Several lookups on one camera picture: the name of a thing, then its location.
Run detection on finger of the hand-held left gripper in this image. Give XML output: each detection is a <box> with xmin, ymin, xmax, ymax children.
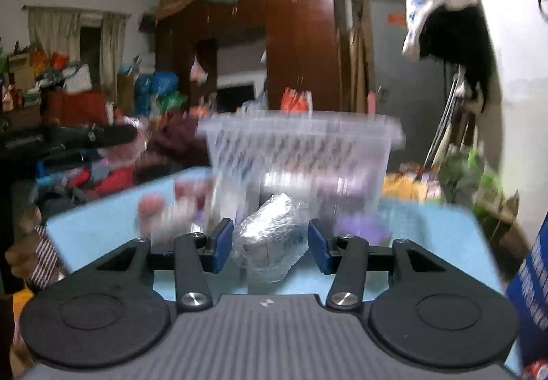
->
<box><xmin>43</xmin><ymin>124</ymin><xmax>138</xmax><ymax>148</ymax></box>
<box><xmin>36</xmin><ymin>148</ymin><xmax>108</xmax><ymax>186</ymax></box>

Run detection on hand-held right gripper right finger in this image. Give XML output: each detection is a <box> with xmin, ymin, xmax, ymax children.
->
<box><xmin>307</xmin><ymin>218</ymin><xmax>448</xmax><ymax>313</ymax></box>

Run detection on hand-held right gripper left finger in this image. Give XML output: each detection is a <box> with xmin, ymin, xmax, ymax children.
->
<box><xmin>96</xmin><ymin>218</ymin><xmax>235</xmax><ymax>314</ymax></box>

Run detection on purple box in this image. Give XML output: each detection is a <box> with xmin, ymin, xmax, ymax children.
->
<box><xmin>334</xmin><ymin>212</ymin><xmax>391</xmax><ymax>246</ymax></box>

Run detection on silver foil packet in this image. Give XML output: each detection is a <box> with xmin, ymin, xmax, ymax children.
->
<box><xmin>233</xmin><ymin>193</ymin><xmax>311</xmax><ymax>284</ymax></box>

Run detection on pink packet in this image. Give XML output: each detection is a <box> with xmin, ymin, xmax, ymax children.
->
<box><xmin>138</xmin><ymin>177</ymin><xmax>215</xmax><ymax>246</ymax></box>

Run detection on clear plastic basket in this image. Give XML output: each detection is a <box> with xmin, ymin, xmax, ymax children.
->
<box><xmin>198</xmin><ymin>110</ymin><xmax>405</xmax><ymax>227</ymax></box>

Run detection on person's left hand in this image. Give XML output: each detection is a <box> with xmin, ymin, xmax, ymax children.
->
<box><xmin>5</xmin><ymin>204</ymin><xmax>43</xmax><ymax>280</ymax></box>

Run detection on blue plastic bag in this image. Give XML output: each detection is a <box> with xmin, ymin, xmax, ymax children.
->
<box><xmin>135</xmin><ymin>72</ymin><xmax>179</xmax><ymax>116</ymax></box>

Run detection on maroon cloth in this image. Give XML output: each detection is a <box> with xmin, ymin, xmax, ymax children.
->
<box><xmin>145</xmin><ymin>112</ymin><xmax>211</xmax><ymax>176</ymax></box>

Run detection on beige curtain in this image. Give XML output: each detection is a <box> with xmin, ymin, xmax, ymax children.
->
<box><xmin>28</xmin><ymin>8</ymin><xmax>82</xmax><ymax>64</ymax></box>
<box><xmin>100</xmin><ymin>14</ymin><xmax>128</xmax><ymax>103</ymax></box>

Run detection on red white striped cloth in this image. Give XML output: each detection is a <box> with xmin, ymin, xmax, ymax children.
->
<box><xmin>26</xmin><ymin>225</ymin><xmax>68</xmax><ymax>292</ymax></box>

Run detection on yellow cloth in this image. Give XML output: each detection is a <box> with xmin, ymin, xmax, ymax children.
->
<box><xmin>382</xmin><ymin>172</ymin><xmax>443</xmax><ymax>202</ymax></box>

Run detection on small white red plastic bag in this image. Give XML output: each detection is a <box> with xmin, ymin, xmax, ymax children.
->
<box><xmin>189</xmin><ymin>56</ymin><xmax>209</xmax><ymax>85</ymax></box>

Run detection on black television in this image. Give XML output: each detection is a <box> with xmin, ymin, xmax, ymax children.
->
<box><xmin>216</xmin><ymin>83</ymin><xmax>256</xmax><ymax>113</ymax></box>

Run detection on orange white plastic bag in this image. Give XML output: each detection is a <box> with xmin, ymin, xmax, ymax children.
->
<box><xmin>280</xmin><ymin>87</ymin><xmax>313</xmax><ymax>113</ymax></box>

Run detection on green plastic bag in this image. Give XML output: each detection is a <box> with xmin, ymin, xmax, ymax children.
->
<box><xmin>440</xmin><ymin>148</ymin><xmax>502</xmax><ymax>215</ymax></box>

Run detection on metal crutches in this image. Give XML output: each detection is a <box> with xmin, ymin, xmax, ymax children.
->
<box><xmin>423</xmin><ymin>71</ymin><xmax>468</xmax><ymax>167</ymax></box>

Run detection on grey door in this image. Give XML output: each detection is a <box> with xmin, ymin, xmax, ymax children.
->
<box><xmin>360</xmin><ymin>0</ymin><xmax>450</xmax><ymax>115</ymax></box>

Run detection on brown wooden wardrobe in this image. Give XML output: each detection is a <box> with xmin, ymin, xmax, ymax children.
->
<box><xmin>154</xmin><ymin>0</ymin><xmax>352</xmax><ymax>115</ymax></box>

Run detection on blue printed bag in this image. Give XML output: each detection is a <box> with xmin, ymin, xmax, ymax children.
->
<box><xmin>505</xmin><ymin>235</ymin><xmax>548</xmax><ymax>366</ymax></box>

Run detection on black hanging garment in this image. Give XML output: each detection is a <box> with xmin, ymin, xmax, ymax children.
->
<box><xmin>420</xmin><ymin>5</ymin><xmax>494</xmax><ymax>113</ymax></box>

